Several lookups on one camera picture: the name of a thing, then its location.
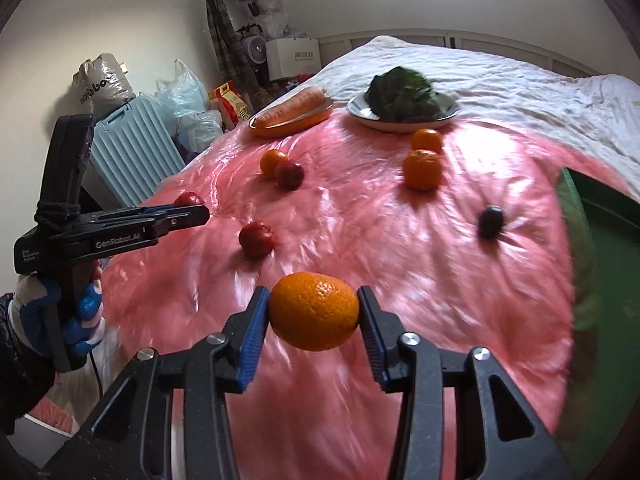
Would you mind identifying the red apple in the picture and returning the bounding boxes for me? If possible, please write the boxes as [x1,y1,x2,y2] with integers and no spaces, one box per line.
[274,160,305,191]
[172,191,204,207]
[239,221,277,259]

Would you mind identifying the small orange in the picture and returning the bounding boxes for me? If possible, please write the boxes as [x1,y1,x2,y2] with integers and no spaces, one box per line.
[260,150,288,179]

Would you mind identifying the large orange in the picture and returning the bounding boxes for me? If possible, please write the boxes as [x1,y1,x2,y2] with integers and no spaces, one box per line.
[268,272,359,352]

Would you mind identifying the dark plum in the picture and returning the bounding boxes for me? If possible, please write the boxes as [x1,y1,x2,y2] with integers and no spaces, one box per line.
[477,205,506,240]

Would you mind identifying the orange pair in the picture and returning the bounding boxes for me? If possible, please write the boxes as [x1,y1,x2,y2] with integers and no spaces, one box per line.
[402,150,444,192]
[410,128,444,153]

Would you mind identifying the blue gloved left hand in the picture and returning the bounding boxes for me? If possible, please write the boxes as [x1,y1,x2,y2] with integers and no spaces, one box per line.
[8,261,106,358]

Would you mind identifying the light blue suitcase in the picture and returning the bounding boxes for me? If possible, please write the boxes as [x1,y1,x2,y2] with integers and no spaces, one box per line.
[82,94,184,210]

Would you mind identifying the clear plastic bag of items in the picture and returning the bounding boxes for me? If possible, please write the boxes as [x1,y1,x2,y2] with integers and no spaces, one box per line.
[177,110,224,153]

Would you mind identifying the translucent blue plastic bag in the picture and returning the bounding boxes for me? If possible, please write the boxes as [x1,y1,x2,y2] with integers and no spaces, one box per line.
[153,58,209,136]

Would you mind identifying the red yellow rice bag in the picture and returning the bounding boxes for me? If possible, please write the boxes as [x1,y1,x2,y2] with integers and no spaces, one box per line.
[208,80,250,130]

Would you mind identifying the orange rimmed plate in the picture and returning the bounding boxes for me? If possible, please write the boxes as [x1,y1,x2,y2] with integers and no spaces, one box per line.
[247,98,334,139]

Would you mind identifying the silver printed bag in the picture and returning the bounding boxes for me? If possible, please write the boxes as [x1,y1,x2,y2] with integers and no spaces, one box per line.
[72,53,136,120]

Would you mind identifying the plaid scarf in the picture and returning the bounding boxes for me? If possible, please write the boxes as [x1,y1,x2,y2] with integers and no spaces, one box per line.
[206,0,262,110]

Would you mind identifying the carrot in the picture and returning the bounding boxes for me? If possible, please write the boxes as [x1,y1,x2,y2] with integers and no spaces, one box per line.
[254,87,326,128]

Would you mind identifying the lower white fan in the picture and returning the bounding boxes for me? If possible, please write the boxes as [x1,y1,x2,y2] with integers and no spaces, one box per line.
[242,36,267,66]

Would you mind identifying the white paper shopping bag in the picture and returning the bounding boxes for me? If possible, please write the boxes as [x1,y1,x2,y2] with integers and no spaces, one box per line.
[266,38,321,80]

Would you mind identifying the pink plastic sheet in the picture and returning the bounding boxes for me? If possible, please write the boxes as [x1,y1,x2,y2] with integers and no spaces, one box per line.
[98,106,626,480]

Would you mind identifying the green leafy vegetable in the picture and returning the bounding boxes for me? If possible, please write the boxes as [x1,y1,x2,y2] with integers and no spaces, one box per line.
[365,66,435,114]

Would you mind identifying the white floral duvet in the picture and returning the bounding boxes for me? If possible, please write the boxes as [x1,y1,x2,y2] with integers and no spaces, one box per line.
[299,34,640,201]

